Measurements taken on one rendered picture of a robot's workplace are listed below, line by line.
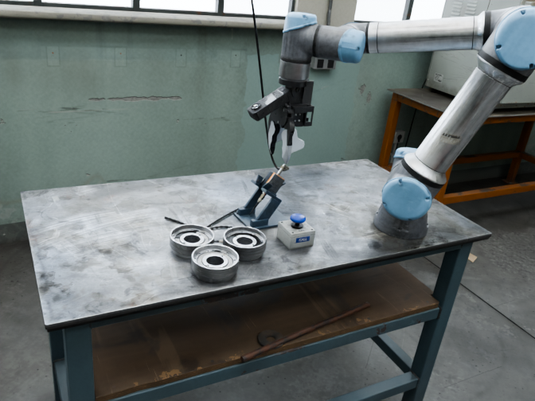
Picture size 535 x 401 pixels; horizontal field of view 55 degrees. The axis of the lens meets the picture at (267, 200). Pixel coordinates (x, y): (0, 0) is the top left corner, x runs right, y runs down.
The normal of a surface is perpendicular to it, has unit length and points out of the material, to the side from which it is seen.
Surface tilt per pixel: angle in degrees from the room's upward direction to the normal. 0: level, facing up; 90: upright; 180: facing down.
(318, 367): 0
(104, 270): 0
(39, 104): 90
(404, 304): 0
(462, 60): 90
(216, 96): 90
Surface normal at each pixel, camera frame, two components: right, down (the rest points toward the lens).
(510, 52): -0.28, 0.27
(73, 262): 0.11, -0.90
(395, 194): -0.38, 0.47
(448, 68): -0.88, 0.11
